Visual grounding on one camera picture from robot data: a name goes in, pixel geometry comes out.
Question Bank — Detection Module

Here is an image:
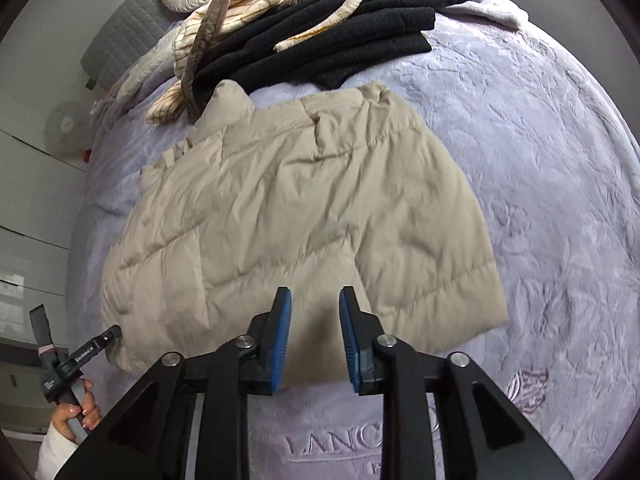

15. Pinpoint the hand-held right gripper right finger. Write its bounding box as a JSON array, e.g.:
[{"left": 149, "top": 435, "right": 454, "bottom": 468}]
[{"left": 338, "top": 286, "right": 576, "bottom": 480}]

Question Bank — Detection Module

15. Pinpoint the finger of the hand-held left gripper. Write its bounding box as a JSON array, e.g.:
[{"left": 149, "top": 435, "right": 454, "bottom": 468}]
[
  {"left": 30, "top": 305, "right": 55, "bottom": 366},
  {"left": 70, "top": 325, "right": 123, "bottom": 363}
]

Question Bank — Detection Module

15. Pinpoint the person's left forearm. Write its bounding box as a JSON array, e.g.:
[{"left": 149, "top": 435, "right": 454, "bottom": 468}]
[{"left": 35, "top": 422, "right": 81, "bottom": 480}]

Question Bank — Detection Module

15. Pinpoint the person's left hand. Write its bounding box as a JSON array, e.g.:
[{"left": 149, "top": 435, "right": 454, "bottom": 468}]
[{"left": 50, "top": 379, "right": 103, "bottom": 443}]

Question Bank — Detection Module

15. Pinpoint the beige puffer jacket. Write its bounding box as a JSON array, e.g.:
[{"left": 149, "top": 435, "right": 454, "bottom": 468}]
[{"left": 100, "top": 80, "right": 511, "bottom": 393}]

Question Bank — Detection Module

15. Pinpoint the grey padded bed headboard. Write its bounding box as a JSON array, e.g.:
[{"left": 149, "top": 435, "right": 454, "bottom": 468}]
[{"left": 80, "top": 0, "right": 187, "bottom": 92}]

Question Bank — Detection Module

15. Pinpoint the folded cream puffer jacket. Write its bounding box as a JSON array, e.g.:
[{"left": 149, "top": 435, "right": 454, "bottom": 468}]
[{"left": 117, "top": 27, "right": 186, "bottom": 102}]

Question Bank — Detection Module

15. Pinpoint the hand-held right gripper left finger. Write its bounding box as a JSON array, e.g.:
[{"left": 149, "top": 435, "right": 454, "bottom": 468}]
[{"left": 54, "top": 286, "right": 293, "bottom": 480}]

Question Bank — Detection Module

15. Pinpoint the light grey cloth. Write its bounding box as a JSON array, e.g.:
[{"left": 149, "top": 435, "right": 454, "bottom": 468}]
[{"left": 450, "top": 0, "right": 532, "bottom": 29}]

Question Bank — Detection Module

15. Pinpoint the white electric fan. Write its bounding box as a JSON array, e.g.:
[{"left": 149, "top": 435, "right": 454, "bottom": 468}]
[{"left": 42, "top": 100, "right": 94, "bottom": 157}]

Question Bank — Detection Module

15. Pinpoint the lilac embossed blanket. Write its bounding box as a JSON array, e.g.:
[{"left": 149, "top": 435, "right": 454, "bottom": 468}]
[{"left": 65, "top": 0, "right": 640, "bottom": 480}]

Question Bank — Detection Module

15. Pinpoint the folded black fleece garment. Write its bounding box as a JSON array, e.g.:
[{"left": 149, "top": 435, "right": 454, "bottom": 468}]
[{"left": 191, "top": 0, "right": 470, "bottom": 117}]

